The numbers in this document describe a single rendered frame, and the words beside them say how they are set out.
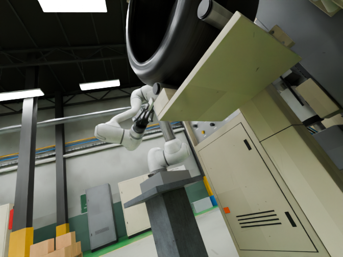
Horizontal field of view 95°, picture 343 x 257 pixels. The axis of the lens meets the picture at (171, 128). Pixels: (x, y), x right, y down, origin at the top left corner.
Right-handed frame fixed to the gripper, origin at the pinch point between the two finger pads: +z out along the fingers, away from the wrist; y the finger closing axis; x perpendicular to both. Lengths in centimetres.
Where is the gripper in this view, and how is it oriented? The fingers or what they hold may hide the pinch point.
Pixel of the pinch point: (150, 104)
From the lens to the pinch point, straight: 85.9
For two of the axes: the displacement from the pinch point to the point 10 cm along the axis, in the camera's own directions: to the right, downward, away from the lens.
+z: 4.4, -6.3, -6.4
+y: 8.1, -0.3, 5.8
